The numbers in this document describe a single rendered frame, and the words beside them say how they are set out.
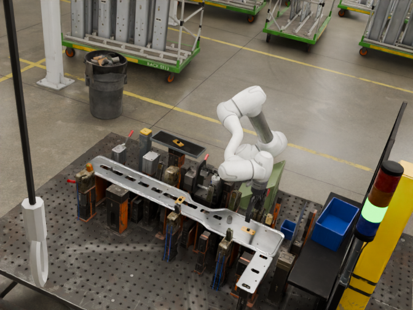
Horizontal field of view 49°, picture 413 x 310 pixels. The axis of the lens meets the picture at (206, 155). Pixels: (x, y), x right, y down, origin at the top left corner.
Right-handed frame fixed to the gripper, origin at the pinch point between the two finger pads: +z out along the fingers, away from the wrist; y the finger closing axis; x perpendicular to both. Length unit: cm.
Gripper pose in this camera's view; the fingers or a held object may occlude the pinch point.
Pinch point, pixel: (252, 213)
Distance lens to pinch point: 259.7
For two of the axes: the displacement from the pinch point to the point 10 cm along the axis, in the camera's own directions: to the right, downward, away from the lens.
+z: -1.1, 8.3, 5.5
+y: -4.6, 4.5, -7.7
